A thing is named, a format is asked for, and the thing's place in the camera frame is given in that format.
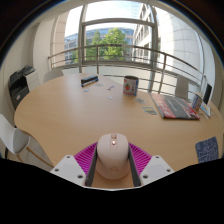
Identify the red magazine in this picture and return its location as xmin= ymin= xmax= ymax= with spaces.
xmin=149 ymin=92 xmax=202 ymax=120

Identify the white chair with wooden legs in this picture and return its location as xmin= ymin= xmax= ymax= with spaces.
xmin=0 ymin=113 xmax=54 ymax=168

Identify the beige computer mouse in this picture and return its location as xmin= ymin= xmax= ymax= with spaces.
xmin=95 ymin=132 xmax=131 ymax=181

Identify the black and blue box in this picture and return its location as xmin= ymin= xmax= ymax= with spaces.
xmin=80 ymin=74 xmax=100 ymax=88

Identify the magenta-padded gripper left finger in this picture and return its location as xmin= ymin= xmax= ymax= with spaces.
xmin=49 ymin=142 xmax=99 ymax=188

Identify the dark blue patterned mouse pad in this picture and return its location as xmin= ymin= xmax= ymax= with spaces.
xmin=194 ymin=135 xmax=220 ymax=164

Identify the black office printer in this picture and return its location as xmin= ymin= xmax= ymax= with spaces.
xmin=8 ymin=64 xmax=38 ymax=111

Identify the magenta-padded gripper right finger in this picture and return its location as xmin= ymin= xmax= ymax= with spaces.
xmin=128 ymin=142 xmax=175 ymax=188

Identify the grey metal railing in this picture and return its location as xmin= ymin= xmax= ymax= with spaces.
xmin=47 ymin=43 xmax=208 ymax=98

